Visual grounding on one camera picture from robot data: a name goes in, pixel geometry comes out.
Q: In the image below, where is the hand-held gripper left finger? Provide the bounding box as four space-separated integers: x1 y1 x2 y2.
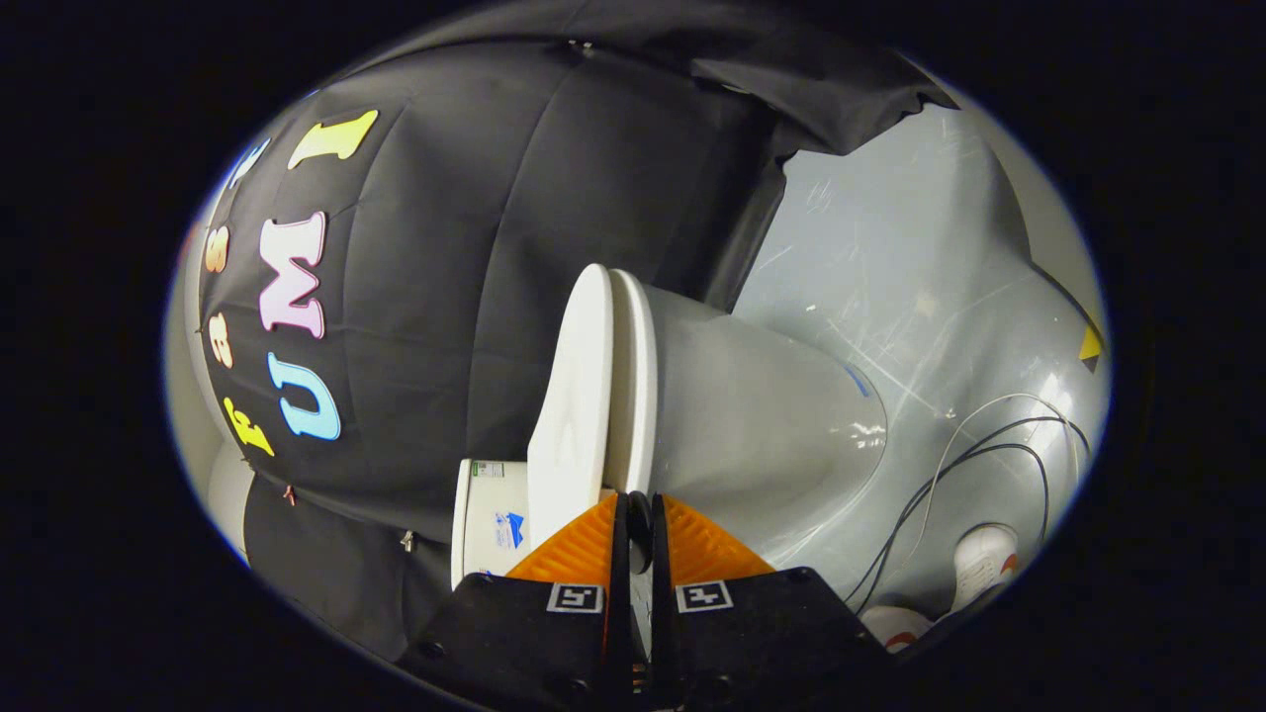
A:
396 492 634 712

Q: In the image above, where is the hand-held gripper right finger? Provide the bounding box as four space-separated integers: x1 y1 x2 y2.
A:
648 492 891 712

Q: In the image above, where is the black lid handle tab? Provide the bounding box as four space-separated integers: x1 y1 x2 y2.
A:
627 491 655 577

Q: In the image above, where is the white ceramic toilet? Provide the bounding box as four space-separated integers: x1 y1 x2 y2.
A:
452 277 888 594

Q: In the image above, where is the person's white shoe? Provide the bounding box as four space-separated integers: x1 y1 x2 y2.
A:
860 605 936 654
952 524 1020 614

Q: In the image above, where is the black backdrop cloth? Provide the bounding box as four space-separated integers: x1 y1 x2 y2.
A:
193 0 960 664

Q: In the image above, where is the white floor cable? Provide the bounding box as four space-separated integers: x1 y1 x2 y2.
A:
890 393 1079 584

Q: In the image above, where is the black floor cable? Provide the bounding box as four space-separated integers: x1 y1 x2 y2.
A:
844 415 1091 616

